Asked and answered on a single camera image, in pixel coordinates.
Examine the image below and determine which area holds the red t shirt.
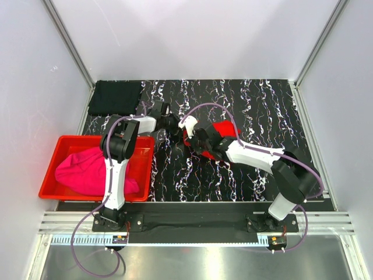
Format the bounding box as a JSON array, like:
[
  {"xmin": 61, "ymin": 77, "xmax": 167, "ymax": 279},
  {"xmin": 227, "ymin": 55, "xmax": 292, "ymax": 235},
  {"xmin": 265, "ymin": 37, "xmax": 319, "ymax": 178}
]
[{"xmin": 183, "ymin": 120, "xmax": 237, "ymax": 162}]

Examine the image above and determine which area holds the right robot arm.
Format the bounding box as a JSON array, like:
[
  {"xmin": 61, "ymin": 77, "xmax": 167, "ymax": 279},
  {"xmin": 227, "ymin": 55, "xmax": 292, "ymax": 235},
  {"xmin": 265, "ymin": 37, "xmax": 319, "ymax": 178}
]
[{"xmin": 185, "ymin": 121, "xmax": 321, "ymax": 232}]

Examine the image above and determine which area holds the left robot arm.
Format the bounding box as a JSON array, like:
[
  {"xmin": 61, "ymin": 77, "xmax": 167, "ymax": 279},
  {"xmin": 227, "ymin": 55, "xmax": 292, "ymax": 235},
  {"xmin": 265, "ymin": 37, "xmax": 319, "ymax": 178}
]
[{"xmin": 97, "ymin": 101, "xmax": 180, "ymax": 231}]

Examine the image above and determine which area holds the folded black t shirt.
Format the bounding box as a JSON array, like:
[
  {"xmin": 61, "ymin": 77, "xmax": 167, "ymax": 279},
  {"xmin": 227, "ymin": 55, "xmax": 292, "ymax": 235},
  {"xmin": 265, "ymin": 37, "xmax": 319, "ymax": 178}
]
[{"xmin": 88, "ymin": 80, "xmax": 142, "ymax": 116}]

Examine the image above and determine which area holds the pink t shirt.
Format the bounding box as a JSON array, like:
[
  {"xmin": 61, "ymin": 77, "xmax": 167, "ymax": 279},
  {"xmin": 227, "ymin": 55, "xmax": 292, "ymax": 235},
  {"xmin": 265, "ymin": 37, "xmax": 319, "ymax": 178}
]
[{"xmin": 54, "ymin": 145, "xmax": 140, "ymax": 197}]

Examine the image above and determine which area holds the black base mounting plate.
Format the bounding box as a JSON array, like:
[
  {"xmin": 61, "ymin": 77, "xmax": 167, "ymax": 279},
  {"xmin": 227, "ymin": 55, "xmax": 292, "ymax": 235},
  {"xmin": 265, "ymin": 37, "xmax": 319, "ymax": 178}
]
[{"xmin": 92, "ymin": 202, "xmax": 299, "ymax": 245}]

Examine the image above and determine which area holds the right connector box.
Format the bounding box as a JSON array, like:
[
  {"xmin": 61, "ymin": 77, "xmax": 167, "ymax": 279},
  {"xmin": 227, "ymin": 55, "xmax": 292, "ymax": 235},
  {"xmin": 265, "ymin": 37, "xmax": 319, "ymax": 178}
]
[{"xmin": 269, "ymin": 236, "xmax": 287, "ymax": 247}]

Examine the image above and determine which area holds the connector box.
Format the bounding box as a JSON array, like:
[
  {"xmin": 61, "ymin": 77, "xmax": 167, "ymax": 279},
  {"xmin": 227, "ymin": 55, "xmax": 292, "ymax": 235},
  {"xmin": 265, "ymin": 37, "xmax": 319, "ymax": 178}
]
[
  {"xmin": 112, "ymin": 235, "xmax": 128, "ymax": 244},
  {"xmin": 269, "ymin": 236, "xmax": 287, "ymax": 247}
]

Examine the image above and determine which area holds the red plastic bin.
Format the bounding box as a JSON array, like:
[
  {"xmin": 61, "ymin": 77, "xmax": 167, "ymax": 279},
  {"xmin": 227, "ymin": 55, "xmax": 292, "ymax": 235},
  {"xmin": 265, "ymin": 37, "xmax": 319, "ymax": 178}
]
[{"xmin": 38, "ymin": 135, "xmax": 154, "ymax": 202}]

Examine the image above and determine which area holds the left connector box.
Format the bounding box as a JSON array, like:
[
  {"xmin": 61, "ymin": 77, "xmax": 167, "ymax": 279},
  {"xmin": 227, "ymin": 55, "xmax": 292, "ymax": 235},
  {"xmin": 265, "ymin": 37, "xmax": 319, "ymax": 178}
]
[{"xmin": 112, "ymin": 235, "xmax": 128, "ymax": 244}]

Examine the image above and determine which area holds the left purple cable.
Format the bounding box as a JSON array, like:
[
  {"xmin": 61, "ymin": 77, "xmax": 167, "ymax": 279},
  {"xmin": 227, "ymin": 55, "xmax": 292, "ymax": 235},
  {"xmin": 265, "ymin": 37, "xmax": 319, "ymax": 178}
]
[{"xmin": 69, "ymin": 101, "xmax": 152, "ymax": 277}]

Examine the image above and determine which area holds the purple cable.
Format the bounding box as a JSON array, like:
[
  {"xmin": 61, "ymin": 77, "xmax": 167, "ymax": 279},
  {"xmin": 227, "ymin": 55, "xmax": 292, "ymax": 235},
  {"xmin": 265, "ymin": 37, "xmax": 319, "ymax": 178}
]
[
  {"xmin": 180, "ymin": 103, "xmax": 325, "ymax": 254},
  {"xmin": 69, "ymin": 101, "xmax": 152, "ymax": 277}
]

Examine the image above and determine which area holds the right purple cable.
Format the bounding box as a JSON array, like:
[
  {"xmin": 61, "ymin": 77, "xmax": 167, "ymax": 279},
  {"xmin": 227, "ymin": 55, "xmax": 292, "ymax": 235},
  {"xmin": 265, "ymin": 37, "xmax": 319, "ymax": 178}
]
[{"xmin": 180, "ymin": 103, "xmax": 325, "ymax": 254}]

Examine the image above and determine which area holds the aluminium frame rail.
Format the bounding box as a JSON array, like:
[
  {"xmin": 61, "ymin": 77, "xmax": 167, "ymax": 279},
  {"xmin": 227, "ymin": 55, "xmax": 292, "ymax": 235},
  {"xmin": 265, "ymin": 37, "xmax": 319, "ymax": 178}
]
[{"xmin": 39, "ymin": 212, "xmax": 354, "ymax": 247}]

